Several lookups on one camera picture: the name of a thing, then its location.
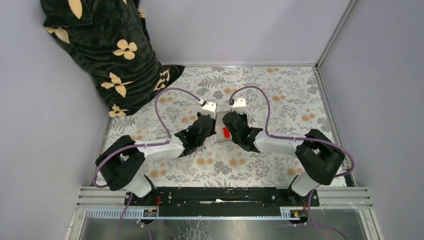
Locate red rectangular block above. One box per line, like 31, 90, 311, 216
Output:
222, 127, 231, 139

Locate white cardboard paper box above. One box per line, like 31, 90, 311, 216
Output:
213, 111, 232, 144

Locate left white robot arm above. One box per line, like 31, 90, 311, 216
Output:
95, 110, 216, 206

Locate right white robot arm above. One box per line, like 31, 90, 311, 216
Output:
222, 111, 346, 206

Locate floral patterned table cloth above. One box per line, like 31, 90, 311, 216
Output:
102, 66, 340, 187

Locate black floral plush blanket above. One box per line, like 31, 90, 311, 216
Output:
40, 0, 185, 118

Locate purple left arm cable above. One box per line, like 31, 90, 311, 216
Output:
91, 87, 216, 220

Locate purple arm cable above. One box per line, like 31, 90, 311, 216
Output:
228, 84, 357, 230
91, 87, 216, 220

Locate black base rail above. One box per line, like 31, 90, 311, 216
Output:
124, 187, 320, 207

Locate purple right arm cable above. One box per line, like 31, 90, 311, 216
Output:
228, 84, 357, 230

